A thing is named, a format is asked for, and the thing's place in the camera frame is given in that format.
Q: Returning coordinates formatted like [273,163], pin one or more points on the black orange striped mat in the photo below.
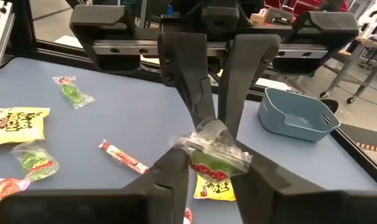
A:
[372,147]

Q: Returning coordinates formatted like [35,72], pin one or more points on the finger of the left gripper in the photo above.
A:
[250,62]
[185,62]

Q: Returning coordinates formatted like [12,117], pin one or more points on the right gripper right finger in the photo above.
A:
[300,208]

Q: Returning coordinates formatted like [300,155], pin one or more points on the white humanoid robot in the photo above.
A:
[375,15]

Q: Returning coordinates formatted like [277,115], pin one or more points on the grey wheeled table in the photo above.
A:
[353,68]

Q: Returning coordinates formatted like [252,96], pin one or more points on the yellow Sour Patch candy packet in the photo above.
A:
[210,191]
[2,193]
[17,126]

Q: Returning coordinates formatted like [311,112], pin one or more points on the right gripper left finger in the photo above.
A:
[114,208]

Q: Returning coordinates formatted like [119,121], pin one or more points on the teal plastic bin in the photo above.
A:
[294,121]

